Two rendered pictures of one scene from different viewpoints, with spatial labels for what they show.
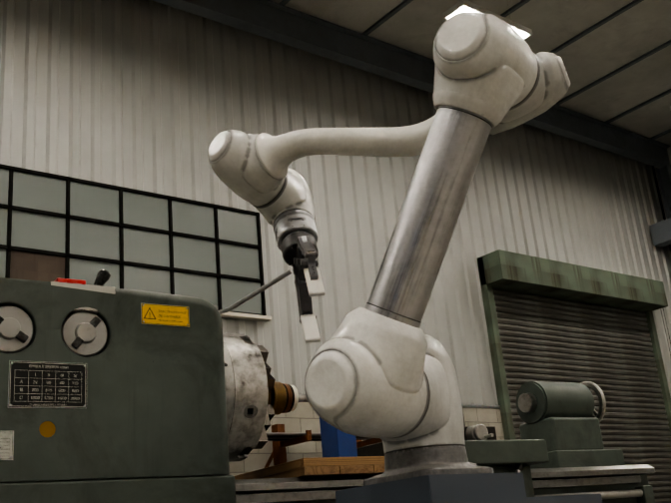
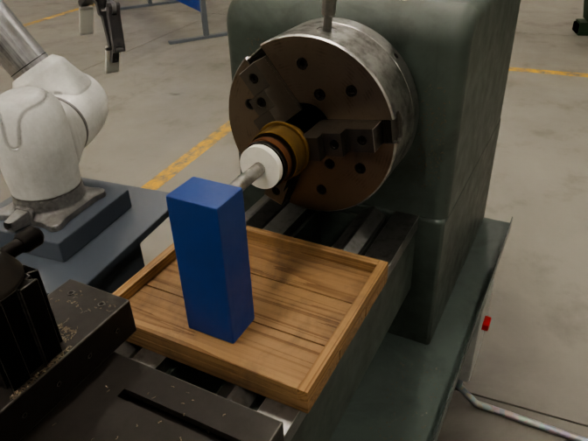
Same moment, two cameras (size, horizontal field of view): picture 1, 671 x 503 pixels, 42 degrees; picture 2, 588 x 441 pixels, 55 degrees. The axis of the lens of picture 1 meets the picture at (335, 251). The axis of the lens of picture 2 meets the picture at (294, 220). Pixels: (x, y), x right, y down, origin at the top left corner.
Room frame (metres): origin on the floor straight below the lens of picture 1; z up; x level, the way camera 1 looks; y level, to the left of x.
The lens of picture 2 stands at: (2.97, -0.14, 1.45)
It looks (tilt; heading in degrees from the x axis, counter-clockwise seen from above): 32 degrees down; 153
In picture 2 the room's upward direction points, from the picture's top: 2 degrees counter-clockwise
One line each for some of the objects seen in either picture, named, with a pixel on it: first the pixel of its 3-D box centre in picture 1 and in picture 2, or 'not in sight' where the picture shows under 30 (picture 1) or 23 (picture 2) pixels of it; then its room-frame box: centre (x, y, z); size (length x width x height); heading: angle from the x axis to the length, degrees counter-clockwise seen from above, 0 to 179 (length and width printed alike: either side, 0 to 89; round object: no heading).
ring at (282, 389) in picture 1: (272, 397); (278, 153); (2.25, 0.20, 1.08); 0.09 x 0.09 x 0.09; 35
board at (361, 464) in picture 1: (318, 473); (248, 294); (2.32, 0.10, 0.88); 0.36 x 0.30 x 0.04; 35
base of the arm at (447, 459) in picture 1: (433, 466); (44, 199); (1.71, -0.15, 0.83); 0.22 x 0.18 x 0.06; 131
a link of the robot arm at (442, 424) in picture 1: (414, 392); (35, 138); (1.69, -0.13, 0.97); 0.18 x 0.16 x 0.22; 148
